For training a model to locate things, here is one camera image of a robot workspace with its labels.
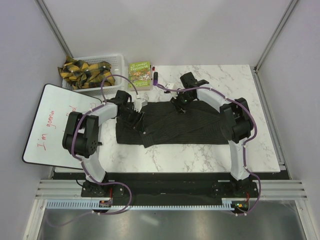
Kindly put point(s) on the right aluminium frame post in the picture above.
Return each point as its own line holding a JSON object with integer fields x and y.
{"x": 276, "y": 33}

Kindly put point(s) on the aluminium frame post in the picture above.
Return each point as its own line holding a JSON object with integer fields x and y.
{"x": 53, "y": 26}
{"x": 276, "y": 33}

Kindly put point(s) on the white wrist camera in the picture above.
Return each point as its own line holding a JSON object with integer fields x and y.
{"x": 171, "y": 88}
{"x": 139, "y": 103}

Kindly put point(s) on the white plastic basket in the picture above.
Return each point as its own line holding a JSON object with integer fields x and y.
{"x": 117, "y": 67}

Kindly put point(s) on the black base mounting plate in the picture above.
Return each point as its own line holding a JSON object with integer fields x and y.
{"x": 172, "y": 189}

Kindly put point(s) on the green paperback book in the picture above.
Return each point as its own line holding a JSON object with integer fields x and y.
{"x": 139, "y": 73}

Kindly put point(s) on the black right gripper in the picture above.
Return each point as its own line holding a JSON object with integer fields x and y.
{"x": 180, "y": 108}

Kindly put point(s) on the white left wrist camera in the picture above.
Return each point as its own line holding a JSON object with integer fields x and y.
{"x": 139, "y": 103}

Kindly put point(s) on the yellow black plaid shirt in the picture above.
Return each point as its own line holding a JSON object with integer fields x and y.
{"x": 80, "y": 74}

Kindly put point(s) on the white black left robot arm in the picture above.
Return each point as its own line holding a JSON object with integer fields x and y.
{"x": 82, "y": 137}

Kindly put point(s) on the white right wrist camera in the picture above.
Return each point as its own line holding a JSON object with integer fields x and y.
{"x": 171, "y": 88}

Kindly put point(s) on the white slotted cable duct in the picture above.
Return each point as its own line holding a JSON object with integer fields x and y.
{"x": 90, "y": 204}

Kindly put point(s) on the dark striped long sleeve shirt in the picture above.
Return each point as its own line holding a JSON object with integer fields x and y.
{"x": 163, "y": 125}

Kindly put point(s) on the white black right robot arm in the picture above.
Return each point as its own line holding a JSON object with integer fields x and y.
{"x": 236, "y": 123}

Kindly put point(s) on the left aluminium frame post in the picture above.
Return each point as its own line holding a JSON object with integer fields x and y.
{"x": 53, "y": 26}

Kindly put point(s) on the white whiteboard black frame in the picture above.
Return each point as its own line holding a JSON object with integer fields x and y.
{"x": 44, "y": 143}

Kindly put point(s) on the red white marker pen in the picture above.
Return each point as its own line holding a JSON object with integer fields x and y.
{"x": 152, "y": 72}

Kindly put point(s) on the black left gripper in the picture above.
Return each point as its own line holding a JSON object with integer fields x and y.
{"x": 136, "y": 124}

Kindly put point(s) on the purple black marker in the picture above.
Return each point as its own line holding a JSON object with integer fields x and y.
{"x": 155, "y": 78}

